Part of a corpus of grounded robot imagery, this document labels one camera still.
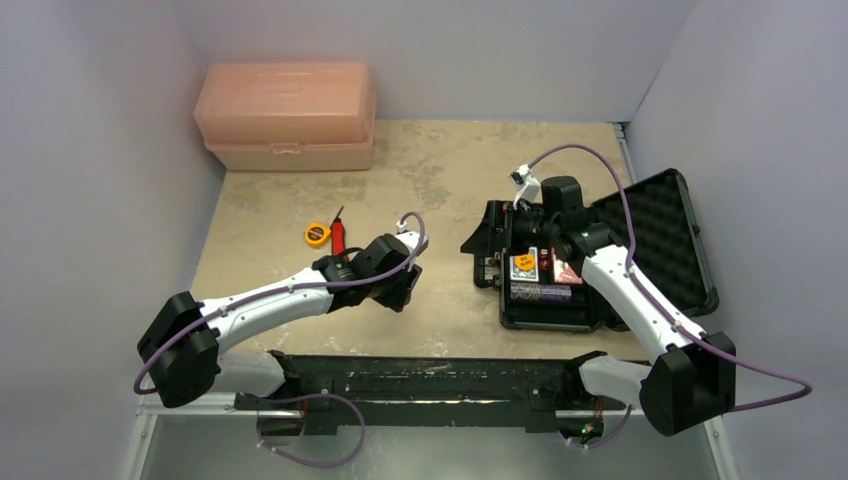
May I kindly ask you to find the orange small blind button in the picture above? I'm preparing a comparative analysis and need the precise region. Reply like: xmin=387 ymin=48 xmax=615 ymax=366
xmin=511 ymin=251 xmax=536 ymax=274

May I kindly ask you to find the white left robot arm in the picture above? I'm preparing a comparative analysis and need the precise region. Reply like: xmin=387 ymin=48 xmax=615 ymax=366
xmin=133 ymin=230 xmax=429 ymax=409

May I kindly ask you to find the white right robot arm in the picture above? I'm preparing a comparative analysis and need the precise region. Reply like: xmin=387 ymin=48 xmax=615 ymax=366
xmin=460 ymin=176 xmax=736 ymax=436

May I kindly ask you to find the black poker set case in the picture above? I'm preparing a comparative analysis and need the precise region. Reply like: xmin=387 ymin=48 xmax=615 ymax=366
xmin=471 ymin=168 xmax=719 ymax=333

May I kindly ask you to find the blue playing card deck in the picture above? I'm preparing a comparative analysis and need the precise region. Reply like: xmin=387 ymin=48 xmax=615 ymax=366
xmin=508 ymin=247 xmax=539 ymax=283

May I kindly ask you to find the red playing card deck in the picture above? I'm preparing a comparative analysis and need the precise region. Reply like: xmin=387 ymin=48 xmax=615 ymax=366
xmin=551 ymin=252 xmax=584 ymax=285

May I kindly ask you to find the red utility knife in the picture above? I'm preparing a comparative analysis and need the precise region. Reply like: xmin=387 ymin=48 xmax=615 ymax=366
xmin=330 ymin=206 xmax=347 ymax=259

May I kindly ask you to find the blue purple chip row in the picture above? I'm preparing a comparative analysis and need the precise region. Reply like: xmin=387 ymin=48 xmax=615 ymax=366
xmin=509 ymin=283 xmax=572 ymax=303

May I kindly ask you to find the yellow tape measure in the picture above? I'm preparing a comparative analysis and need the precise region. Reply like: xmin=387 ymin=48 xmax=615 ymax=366
xmin=303 ymin=222 xmax=332 ymax=249

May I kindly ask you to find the pink plastic storage box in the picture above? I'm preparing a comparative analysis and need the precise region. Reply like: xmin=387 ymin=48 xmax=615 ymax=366
xmin=194 ymin=62 xmax=377 ymax=172

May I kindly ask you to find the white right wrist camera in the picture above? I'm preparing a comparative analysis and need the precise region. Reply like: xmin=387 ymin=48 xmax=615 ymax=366
xmin=509 ymin=164 xmax=541 ymax=210

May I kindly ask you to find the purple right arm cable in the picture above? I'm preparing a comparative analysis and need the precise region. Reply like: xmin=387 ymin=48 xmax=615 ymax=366
xmin=526 ymin=143 xmax=814 ymax=452

